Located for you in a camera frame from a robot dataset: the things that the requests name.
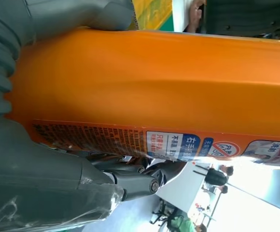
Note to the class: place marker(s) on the white office desk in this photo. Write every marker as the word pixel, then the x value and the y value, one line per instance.
pixel 181 192

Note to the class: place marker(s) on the person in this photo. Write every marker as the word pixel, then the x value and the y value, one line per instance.
pixel 223 189
pixel 214 177
pixel 187 225

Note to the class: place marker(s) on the yellow plastic sheet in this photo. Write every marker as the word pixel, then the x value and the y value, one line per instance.
pixel 152 12

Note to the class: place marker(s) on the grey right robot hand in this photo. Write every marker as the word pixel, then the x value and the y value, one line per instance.
pixel 33 179

